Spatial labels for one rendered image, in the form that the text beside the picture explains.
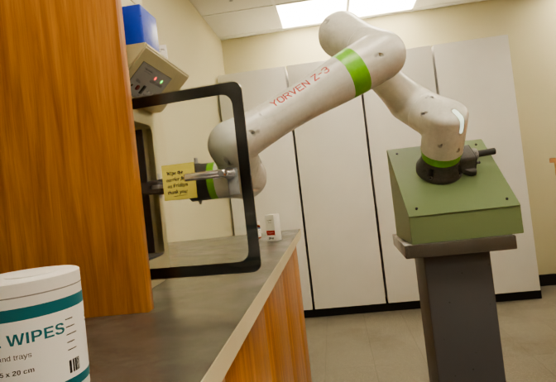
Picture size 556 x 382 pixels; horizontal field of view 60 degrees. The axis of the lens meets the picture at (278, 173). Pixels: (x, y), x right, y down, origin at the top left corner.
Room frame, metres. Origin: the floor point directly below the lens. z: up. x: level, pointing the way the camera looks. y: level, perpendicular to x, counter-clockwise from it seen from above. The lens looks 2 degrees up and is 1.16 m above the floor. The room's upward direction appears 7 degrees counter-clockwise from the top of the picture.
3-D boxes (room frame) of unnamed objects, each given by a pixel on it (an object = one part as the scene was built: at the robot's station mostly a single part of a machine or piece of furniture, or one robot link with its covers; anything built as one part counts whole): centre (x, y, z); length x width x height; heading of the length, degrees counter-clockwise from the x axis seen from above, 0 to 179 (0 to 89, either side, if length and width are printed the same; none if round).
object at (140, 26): (1.11, 0.31, 1.55); 0.10 x 0.10 x 0.09; 84
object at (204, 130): (1.03, 0.20, 1.19); 0.30 x 0.01 x 0.40; 76
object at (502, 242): (1.58, -0.53, 0.92); 0.32 x 0.32 x 0.04; 83
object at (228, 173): (0.98, 0.14, 1.20); 0.10 x 0.05 x 0.03; 76
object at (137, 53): (1.21, 0.29, 1.46); 0.32 x 0.11 x 0.10; 174
